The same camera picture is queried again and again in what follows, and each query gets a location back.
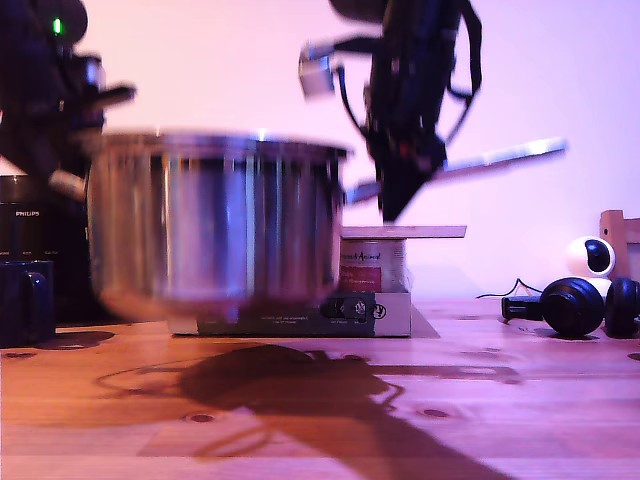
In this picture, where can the black rice cooker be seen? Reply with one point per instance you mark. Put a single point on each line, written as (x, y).
(30, 235)

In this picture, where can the wooden chair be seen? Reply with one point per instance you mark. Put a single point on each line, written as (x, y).
(612, 225)

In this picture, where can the wooden shelf board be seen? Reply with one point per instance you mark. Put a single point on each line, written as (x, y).
(430, 231)

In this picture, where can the dark blue mug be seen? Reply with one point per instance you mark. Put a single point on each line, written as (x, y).
(15, 305)

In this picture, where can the black headphones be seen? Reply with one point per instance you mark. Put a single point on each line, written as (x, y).
(572, 305)

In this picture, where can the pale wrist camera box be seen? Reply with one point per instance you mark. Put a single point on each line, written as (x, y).
(315, 75)
(92, 70)

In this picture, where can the large steel pot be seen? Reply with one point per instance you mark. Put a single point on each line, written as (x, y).
(215, 225)

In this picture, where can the white security camera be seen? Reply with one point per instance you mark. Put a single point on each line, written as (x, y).
(580, 255)

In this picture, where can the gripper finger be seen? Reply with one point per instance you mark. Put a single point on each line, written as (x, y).
(42, 145)
(80, 130)
(405, 175)

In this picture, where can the cardboard can tray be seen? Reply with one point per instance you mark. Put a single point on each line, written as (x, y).
(390, 315)

